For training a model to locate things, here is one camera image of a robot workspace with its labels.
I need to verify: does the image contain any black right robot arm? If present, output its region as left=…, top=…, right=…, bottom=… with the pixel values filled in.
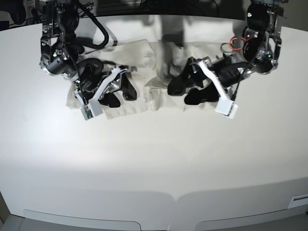
left=39, top=0, right=137, bottom=108

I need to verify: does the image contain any beige T-shirt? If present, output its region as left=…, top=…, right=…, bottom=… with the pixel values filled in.
left=66, top=38, right=241, bottom=121

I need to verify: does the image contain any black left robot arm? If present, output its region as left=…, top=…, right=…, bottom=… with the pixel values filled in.
left=167, top=0, right=284, bottom=105

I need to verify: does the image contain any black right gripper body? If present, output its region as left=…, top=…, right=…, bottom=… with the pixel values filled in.
left=76, top=58, right=128, bottom=96

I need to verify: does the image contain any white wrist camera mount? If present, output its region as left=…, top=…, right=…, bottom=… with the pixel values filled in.
left=196, top=61, right=238, bottom=119
left=74, top=66, right=128, bottom=120

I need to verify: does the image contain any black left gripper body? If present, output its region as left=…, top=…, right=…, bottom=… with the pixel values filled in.
left=185, top=56, right=251, bottom=97

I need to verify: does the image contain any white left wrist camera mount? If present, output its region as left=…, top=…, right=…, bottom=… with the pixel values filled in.
left=196, top=61, right=238, bottom=119

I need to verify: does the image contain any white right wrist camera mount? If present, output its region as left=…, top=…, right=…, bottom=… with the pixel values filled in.
left=74, top=66, right=128, bottom=120

